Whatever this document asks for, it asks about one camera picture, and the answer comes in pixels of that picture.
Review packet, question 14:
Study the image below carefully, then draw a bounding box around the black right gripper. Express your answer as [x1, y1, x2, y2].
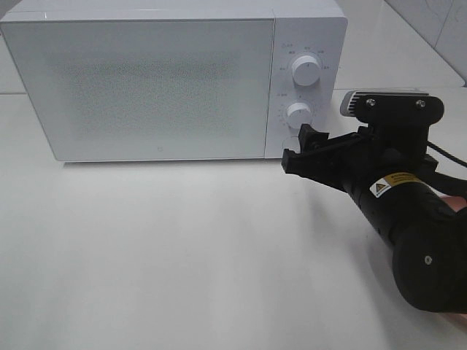
[281, 123, 439, 227]

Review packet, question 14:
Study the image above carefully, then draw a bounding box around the round white door-release button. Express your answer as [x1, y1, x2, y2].
[282, 136, 301, 152]

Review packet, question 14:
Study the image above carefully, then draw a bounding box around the pink round plate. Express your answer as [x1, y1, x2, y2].
[441, 196, 467, 212]

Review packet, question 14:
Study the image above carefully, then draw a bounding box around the white microwave door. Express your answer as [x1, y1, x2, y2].
[1, 20, 274, 162]

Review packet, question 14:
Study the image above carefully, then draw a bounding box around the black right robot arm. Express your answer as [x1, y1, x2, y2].
[282, 124, 466, 314]

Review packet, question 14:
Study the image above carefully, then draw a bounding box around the lower white microwave knob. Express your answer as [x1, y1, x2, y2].
[285, 102, 313, 129]

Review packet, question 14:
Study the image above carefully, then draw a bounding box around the white microwave knob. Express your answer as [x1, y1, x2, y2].
[285, 102, 313, 129]
[291, 53, 322, 87]

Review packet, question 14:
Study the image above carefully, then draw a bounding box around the upper white microwave knob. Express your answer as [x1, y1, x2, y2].
[291, 53, 322, 87]

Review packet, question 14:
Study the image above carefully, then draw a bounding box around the white microwave oven body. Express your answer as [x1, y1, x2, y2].
[1, 1, 348, 163]

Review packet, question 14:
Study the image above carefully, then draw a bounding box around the black camera cable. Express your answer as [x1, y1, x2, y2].
[425, 140, 467, 200]

